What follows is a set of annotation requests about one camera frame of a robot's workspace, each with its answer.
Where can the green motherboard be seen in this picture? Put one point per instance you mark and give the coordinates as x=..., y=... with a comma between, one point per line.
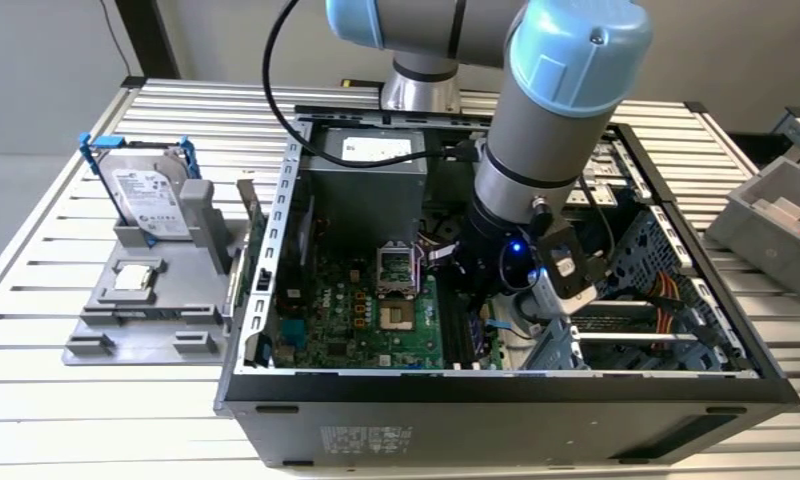
x=347, y=330

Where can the small white box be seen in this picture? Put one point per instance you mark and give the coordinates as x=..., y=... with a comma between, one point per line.
x=776, y=210

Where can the RAM memory stick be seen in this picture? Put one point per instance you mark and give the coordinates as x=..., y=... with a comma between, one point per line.
x=477, y=335
x=149, y=314

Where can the blue expansion slot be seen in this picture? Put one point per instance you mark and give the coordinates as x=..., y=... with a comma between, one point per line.
x=295, y=334

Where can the grey plastic bin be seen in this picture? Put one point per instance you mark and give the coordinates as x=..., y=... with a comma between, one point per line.
x=767, y=250

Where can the grey parts rack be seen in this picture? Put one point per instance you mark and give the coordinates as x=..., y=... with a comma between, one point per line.
x=187, y=280

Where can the metal drive cage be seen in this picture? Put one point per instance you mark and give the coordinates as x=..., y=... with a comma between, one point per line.
x=607, y=165

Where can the grey power supply unit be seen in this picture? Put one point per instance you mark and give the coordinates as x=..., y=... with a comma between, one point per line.
x=367, y=210

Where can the black post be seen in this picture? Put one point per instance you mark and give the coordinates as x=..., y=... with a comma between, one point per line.
x=149, y=45

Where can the small yellow black connector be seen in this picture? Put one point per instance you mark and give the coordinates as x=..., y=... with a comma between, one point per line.
x=360, y=83

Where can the hard disk in blue carrier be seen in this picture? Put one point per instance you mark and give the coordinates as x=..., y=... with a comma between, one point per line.
x=140, y=190

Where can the black PC case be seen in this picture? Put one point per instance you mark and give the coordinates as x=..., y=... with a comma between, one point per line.
x=507, y=430

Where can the CPU socket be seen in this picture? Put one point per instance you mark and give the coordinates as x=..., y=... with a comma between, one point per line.
x=397, y=314

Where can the black RAM slot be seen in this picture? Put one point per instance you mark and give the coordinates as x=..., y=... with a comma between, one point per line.
x=463, y=350
x=452, y=335

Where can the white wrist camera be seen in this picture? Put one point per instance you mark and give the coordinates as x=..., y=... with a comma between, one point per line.
x=576, y=300

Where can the thin locking lever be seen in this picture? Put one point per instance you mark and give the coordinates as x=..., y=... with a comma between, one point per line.
x=415, y=272

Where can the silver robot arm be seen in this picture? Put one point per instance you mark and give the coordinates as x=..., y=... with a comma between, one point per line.
x=547, y=150

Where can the silver CPU chip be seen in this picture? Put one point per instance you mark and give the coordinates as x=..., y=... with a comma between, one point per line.
x=133, y=276

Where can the metal disk bay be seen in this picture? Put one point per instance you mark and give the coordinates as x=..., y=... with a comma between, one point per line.
x=627, y=345

